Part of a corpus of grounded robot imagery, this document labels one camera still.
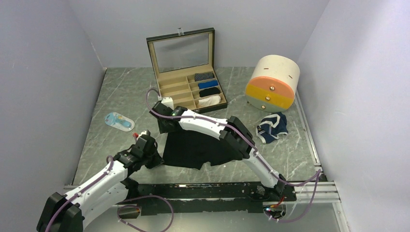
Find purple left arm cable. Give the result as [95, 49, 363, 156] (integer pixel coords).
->
[44, 156, 175, 232]

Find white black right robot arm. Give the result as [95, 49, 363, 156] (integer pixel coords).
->
[150, 101, 286, 201]

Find striped rolled cloth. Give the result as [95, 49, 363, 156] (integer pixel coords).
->
[194, 72, 214, 82]

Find white rolled cloth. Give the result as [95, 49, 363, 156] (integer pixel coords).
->
[197, 95, 221, 108]

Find black beige organizer box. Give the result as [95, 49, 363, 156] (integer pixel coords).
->
[146, 28, 227, 114]

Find black rolled cloth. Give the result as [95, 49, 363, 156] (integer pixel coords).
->
[199, 87, 221, 98]

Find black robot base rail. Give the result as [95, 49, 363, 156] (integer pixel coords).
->
[122, 182, 297, 216]

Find blue rolled cloth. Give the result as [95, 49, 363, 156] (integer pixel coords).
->
[198, 80, 219, 89]

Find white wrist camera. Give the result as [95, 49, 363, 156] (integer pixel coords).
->
[158, 97, 175, 110]
[132, 130, 151, 139]

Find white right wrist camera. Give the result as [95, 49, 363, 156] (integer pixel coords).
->
[158, 97, 175, 110]

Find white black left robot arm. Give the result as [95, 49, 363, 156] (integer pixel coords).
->
[36, 130, 162, 232]

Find round cream drawer cabinet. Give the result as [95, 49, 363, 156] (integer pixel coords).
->
[245, 55, 300, 113]

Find blue packaged item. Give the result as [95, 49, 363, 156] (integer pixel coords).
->
[104, 112, 135, 132]

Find black underwear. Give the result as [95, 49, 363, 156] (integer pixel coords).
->
[162, 130, 242, 170]

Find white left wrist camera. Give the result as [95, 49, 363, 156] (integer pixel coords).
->
[132, 130, 151, 139]

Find navy white underwear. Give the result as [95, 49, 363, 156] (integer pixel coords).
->
[255, 112, 289, 144]

